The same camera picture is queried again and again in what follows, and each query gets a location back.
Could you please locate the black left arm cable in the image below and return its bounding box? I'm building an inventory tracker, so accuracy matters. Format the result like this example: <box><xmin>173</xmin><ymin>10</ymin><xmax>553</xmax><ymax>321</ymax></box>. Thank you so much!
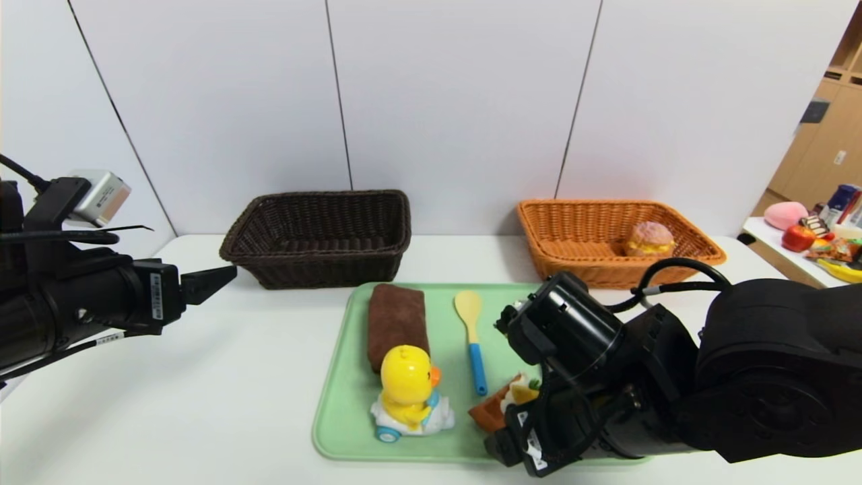
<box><xmin>0</xmin><ymin>154</ymin><xmax>53</xmax><ymax>195</ymax></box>

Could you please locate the red toy apple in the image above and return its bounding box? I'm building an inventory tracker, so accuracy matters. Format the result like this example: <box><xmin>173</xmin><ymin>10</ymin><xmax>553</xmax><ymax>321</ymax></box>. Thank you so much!
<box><xmin>781</xmin><ymin>226</ymin><xmax>817</xmax><ymax>254</ymax></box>

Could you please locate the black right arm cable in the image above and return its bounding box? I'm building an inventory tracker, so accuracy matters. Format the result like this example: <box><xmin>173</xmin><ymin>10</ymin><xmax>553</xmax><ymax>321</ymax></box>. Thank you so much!
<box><xmin>603</xmin><ymin>257</ymin><xmax>732</xmax><ymax>315</ymax></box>

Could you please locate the colourful snack packet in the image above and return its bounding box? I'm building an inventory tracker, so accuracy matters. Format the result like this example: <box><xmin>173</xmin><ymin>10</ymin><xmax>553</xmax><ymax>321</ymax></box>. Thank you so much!
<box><xmin>804</xmin><ymin>238</ymin><xmax>862</xmax><ymax>264</ymax></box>

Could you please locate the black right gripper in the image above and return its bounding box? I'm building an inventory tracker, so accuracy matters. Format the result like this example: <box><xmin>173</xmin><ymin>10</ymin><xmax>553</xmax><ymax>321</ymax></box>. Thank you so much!
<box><xmin>484</xmin><ymin>391</ymin><xmax>595</xmax><ymax>478</ymax></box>

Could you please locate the toy cream puff bun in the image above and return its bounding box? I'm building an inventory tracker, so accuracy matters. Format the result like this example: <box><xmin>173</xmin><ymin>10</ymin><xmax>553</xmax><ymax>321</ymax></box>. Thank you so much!
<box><xmin>623</xmin><ymin>221</ymin><xmax>676</xmax><ymax>257</ymax></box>

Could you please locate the yellow duck toy car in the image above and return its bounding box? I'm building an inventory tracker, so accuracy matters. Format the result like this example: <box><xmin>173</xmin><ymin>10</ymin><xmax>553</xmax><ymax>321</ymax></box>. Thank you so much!
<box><xmin>370</xmin><ymin>345</ymin><xmax>456</xmax><ymax>444</ymax></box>

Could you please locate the toy waffle slice with cream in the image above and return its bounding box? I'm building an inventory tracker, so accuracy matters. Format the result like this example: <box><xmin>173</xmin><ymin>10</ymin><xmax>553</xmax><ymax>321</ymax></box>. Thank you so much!
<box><xmin>469</xmin><ymin>374</ymin><xmax>543</xmax><ymax>434</ymax></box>

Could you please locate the yellow spoon with blue handle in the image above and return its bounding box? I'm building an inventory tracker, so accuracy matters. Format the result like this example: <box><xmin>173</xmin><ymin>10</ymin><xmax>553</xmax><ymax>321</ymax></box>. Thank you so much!
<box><xmin>453</xmin><ymin>290</ymin><xmax>488</xmax><ymax>397</ymax></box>

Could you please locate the yellow toy banana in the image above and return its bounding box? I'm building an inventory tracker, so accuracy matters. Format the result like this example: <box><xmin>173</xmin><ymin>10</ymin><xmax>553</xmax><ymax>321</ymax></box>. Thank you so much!
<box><xmin>816</xmin><ymin>259</ymin><xmax>862</xmax><ymax>285</ymax></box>

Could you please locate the orange wicker basket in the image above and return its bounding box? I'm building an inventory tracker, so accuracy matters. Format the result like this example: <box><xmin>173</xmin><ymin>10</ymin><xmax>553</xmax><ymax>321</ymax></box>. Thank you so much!
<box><xmin>516</xmin><ymin>198</ymin><xmax>727</xmax><ymax>291</ymax></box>

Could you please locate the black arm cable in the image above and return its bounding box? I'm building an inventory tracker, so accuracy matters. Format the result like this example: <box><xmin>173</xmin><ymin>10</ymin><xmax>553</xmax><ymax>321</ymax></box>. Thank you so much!
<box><xmin>0</xmin><ymin>154</ymin><xmax>53</xmax><ymax>195</ymax></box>
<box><xmin>603</xmin><ymin>257</ymin><xmax>732</xmax><ymax>315</ymax></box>

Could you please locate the light wooden cabinet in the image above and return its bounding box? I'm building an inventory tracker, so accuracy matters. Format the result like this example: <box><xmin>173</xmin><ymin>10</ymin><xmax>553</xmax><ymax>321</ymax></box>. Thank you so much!
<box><xmin>749</xmin><ymin>3</ymin><xmax>862</xmax><ymax>216</ymax></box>

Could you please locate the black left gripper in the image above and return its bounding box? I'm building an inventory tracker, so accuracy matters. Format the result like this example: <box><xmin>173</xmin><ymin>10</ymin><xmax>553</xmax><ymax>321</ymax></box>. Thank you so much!
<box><xmin>71</xmin><ymin>258</ymin><xmax>238</xmax><ymax>335</ymax></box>

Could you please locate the dark brown wicker basket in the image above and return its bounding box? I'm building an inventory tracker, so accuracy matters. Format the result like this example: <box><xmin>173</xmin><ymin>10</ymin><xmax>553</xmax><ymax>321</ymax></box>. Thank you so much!
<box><xmin>219</xmin><ymin>189</ymin><xmax>412</xmax><ymax>291</ymax></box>

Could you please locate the pink round plush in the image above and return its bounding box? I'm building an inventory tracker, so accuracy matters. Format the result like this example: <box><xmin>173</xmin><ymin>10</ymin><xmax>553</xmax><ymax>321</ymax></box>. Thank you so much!
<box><xmin>763</xmin><ymin>202</ymin><xmax>808</xmax><ymax>232</ymax></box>

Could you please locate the white side table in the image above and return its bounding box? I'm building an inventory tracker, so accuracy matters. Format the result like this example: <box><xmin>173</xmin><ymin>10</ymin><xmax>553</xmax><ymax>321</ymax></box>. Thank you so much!
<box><xmin>741</xmin><ymin>217</ymin><xmax>862</xmax><ymax>299</ymax></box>

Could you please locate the light green plastic tray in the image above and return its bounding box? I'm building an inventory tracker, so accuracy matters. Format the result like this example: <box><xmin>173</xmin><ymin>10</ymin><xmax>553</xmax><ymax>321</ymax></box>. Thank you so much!
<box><xmin>310</xmin><ymin>282</ymin><xmax>651</xmax><ymax>465</ymax></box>

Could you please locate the brown towel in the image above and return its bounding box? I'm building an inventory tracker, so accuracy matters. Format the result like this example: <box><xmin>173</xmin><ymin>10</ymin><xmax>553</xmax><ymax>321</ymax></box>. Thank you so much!
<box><xmin>367</xmin><ymin>284</ymin><xmax>430</xmax><ymax>375</ymax></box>

